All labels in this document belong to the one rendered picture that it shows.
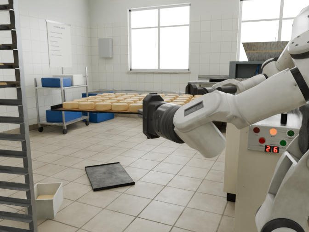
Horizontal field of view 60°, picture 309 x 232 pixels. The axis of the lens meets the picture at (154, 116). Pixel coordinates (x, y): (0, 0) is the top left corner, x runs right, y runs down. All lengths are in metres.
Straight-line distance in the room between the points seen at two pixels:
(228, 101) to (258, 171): 1.09
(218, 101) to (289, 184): 0.52
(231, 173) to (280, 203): 1.39
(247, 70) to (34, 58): 4.03
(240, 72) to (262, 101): 1.77
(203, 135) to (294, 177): 0.46
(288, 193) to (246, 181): 0.65
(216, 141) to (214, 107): 0.09
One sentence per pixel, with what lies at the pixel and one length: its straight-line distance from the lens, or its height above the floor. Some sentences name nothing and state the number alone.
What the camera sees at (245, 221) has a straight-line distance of 1.72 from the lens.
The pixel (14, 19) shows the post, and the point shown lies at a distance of 1.50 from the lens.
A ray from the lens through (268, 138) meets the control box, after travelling 1.50.
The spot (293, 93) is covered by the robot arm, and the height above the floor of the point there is 1.09.
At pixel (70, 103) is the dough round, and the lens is 0.89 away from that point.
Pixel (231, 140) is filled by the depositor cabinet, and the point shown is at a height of 0.55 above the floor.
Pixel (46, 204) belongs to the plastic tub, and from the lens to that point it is 2.27.
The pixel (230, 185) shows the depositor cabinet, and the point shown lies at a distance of 2.41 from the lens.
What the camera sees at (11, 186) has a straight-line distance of 1.68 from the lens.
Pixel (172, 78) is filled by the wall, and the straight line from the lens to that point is 5.62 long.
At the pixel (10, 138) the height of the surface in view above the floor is 0.77.
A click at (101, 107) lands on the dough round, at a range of 0.84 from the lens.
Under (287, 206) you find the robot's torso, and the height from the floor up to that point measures 0.69.
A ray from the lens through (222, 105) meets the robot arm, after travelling 0.52.
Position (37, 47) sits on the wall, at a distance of 5.47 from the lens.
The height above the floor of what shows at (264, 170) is 0.59.
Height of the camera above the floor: 1.14
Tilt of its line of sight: 10 degrees down
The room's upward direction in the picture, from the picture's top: straight up
